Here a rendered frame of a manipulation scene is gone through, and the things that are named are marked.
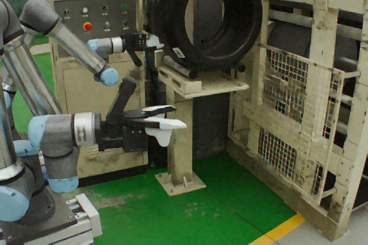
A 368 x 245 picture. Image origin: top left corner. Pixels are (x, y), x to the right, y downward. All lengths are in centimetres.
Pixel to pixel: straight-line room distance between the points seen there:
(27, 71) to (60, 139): 20
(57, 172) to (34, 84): 23
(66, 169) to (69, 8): 142
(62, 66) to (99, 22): 34
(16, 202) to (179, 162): 159
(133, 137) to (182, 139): 147
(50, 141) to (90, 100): 143
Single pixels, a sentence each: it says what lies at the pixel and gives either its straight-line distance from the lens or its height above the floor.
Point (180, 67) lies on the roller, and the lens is 177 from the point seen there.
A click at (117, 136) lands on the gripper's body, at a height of 103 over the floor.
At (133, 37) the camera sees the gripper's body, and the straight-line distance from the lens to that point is 163.
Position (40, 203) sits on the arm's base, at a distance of 107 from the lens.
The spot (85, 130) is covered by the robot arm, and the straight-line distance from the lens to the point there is 79.
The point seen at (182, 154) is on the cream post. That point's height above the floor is 26.
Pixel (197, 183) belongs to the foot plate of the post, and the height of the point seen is 1.
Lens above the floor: 138
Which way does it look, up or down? 22 degrees down
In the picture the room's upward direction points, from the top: straight up
